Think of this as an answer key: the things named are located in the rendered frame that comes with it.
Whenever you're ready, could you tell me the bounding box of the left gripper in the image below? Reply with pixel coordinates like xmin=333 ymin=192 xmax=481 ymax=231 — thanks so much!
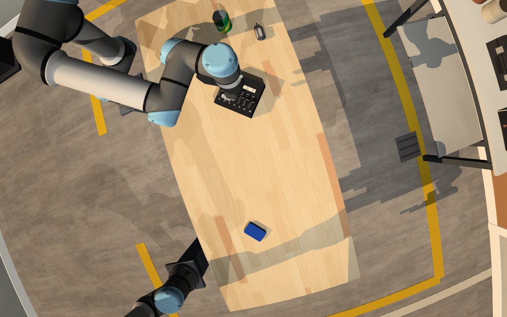
xmin=196 ymin=71 xmax=244 ymax=101

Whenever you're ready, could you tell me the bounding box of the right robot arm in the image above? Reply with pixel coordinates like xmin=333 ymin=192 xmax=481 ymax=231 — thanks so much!
xmin=124 ymin=264 xmax=199 ymax=317

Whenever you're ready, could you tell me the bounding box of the black lighting desk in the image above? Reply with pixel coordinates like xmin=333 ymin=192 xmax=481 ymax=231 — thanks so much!
xmin=214 ymin=76 xmax=265 ymax=118

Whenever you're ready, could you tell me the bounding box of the green and yellow drink can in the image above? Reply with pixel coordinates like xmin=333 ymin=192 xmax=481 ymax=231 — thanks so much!
xmin=213 ymin=9 xmax=232 ymax=33

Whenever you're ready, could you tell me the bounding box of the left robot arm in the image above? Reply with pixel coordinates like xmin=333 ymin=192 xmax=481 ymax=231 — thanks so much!
xmin=12 ymin=0 xmax=240 ymax=127

